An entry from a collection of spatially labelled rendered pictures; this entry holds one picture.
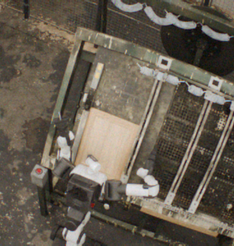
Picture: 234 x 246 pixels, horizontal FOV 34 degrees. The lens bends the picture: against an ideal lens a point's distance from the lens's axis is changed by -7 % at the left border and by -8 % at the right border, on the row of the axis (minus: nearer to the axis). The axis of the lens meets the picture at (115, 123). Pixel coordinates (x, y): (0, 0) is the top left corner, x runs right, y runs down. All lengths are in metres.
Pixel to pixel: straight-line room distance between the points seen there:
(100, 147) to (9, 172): 1.51
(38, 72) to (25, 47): 0.61
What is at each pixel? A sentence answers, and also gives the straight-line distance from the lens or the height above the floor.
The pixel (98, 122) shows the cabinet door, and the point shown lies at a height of 1.28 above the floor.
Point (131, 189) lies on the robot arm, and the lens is 3.02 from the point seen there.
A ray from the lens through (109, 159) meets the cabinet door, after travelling 3.54.
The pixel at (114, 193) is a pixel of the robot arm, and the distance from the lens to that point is 3.05.
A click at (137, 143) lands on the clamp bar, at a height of 1.27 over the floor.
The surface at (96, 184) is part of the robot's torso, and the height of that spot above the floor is 1.39.
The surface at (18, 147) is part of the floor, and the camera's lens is 4.87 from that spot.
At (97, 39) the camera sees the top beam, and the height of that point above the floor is 1.89.
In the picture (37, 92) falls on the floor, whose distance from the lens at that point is 5.39.
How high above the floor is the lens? 4.00
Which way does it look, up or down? 51 degrees down
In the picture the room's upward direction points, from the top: 11 degrees clockwise
